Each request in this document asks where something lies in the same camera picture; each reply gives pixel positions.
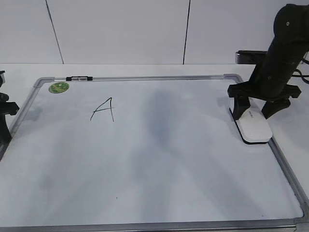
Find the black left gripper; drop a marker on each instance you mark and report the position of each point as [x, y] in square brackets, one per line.
[6, 108]

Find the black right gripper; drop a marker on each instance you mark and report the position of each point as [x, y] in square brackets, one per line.
[269, 82]

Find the white board eraser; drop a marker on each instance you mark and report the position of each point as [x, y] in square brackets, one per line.
[253, 127]

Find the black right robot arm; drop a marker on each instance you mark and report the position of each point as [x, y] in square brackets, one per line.
[291, 24]

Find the round green magnet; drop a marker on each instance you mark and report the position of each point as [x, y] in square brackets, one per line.
[58, 87]

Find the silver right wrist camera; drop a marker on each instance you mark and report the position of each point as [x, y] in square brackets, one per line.
[250, 57]

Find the white board with grey frame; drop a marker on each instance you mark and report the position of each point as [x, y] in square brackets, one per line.
[142, 154]

